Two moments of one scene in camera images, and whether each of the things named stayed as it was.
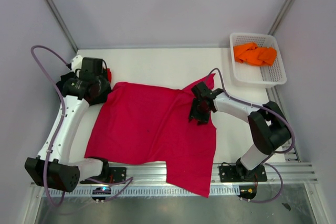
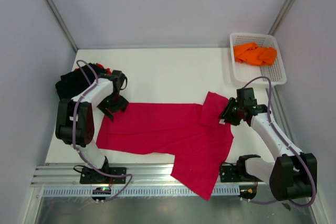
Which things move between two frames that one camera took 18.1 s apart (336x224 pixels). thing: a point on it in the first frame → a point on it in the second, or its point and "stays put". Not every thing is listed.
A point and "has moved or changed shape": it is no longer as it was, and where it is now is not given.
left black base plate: [109, 174] stays put
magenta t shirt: [136, 123] has moved or changed shape
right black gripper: [202, 119] → [226, 113]
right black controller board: [247, 191] stays put
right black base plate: [240, 173] stays put
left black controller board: [101, 191] stays put
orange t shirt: [251, 53] stays put
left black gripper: [104, 85] → [122, 104]
